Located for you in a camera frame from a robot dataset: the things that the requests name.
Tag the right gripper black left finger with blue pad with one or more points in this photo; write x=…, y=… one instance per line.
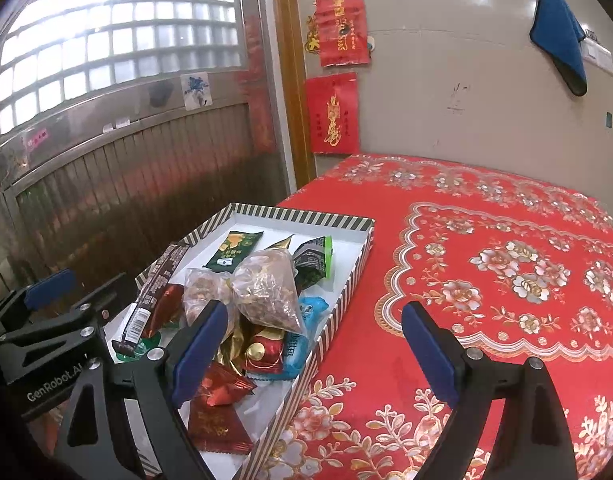
x=95, y=439

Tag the gold foil snack bag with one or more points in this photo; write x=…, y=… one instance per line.
x=232, y=348

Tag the clear bag of candies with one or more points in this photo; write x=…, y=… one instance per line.
x=265, y=293

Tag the glass block window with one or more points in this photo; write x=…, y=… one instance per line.
x=57, y=51

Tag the blue cloth on wall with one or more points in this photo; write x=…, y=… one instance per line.
x=557, y=32

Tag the black green snack packet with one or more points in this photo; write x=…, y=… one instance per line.
x=313, y=262

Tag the dark green snack packet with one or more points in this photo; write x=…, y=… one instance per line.
x=236, y=246

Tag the brown metal gate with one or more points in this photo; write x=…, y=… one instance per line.
x=103, y=186

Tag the red floral tablecloth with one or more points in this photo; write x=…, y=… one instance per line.
x=512, y=266

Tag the upper red paper poster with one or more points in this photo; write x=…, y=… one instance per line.
x=343, y=33

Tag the lower red paper poster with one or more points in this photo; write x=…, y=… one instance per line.
x=333, y=106

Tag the dark brown chocolate bar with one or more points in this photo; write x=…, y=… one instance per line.
x=152, y=290

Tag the wooden door frame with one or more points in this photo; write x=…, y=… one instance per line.
x=291, y=61

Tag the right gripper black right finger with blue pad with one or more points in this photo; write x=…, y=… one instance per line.
x=533, y=440

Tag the red paper poster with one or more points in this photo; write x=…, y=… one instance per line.
x=343, y=33
x=333, y=106

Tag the red foil snack packet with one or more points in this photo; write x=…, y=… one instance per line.
x=213, y=424

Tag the red gold candy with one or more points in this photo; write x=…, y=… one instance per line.
x=263, y=354

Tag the light blue snack packet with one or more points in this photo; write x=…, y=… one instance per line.
x=297, y=347

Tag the striped white snack tray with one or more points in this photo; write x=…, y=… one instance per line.
x=278, y=401

